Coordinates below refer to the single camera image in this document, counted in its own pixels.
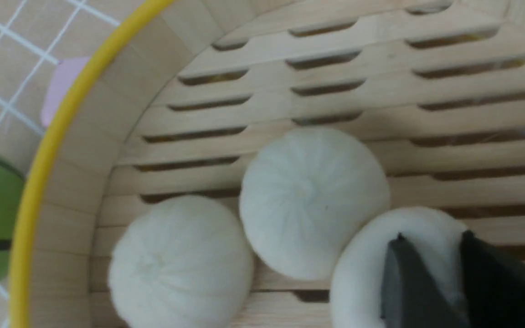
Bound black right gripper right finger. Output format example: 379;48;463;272
459;231;525;328

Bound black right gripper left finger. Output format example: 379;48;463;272
381;233;464;328

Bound bamboo steamer tray yellow rim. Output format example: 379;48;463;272
8;0;525;328

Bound pink cube block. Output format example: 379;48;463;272
40;56;90;128

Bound white bun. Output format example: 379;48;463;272
239;127;391;281
108;195;256;328
329;207;467;328

